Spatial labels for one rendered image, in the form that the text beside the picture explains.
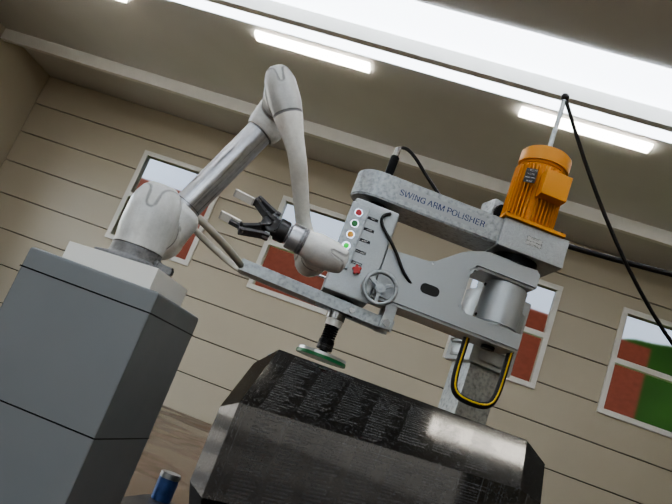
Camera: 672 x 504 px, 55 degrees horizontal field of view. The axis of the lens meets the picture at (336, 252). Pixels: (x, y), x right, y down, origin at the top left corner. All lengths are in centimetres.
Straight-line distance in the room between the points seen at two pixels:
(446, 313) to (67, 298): 153
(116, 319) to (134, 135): 876
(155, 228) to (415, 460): 116
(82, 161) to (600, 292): 770
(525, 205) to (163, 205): 163
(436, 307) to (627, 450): 672
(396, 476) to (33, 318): 126
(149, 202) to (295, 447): 97
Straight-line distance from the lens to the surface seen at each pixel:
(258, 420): 236
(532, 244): 290
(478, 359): 339
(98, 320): 184
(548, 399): 902
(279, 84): 221
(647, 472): 935
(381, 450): 234
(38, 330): 190
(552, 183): 297
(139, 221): 200
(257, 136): 231
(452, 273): 279
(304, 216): 222
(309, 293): 271
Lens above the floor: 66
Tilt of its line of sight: 13 degrees up
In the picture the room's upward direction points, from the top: 21 degrees clockwise
